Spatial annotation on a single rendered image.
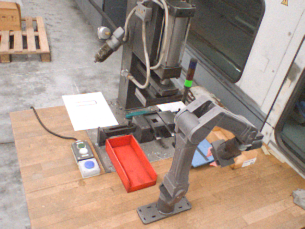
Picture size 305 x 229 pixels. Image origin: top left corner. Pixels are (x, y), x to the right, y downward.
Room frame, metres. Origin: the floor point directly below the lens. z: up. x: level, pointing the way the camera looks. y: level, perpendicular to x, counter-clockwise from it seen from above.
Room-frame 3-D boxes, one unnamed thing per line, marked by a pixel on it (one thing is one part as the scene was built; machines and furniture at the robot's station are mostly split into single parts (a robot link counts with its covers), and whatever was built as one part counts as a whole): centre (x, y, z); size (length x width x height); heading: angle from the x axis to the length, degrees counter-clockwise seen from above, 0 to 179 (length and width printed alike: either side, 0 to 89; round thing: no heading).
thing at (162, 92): (1.18, 0.02, 1.22); 0.26 x 0.18 x 0.30; 33
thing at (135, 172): (0.88, 0.05, 0.93); 0.25 x 0.12 x 0.06; 33
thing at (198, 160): (1.00, -0.21, 0.93); 0.15 x 0.07 x 0.03; 36
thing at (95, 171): (0.82, 0.20, 0.90); 0.07 x 0.07 x 0.06; 33
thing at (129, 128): (1.03, 0.12, 0.95); 0.15 x 0.03 x 0.10; 123
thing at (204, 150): (1.05, -0.29, 0.93); 0.15 x 0.07 x 0.03; 34
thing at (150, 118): (1.13, -0.03, 0.98); 0.20 x 0.10 x 0.01; 123
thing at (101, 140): (0.99, 0.18, 0.95); 0.06 x 0.03 x 0.09; 123
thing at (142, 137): (1.13, -0.03, 0.94); 0.20 x 0.10 x 0.07; 123
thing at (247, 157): (1.11, -0.38, 0.93); 0.25 x 0.13 x 0.08; 33
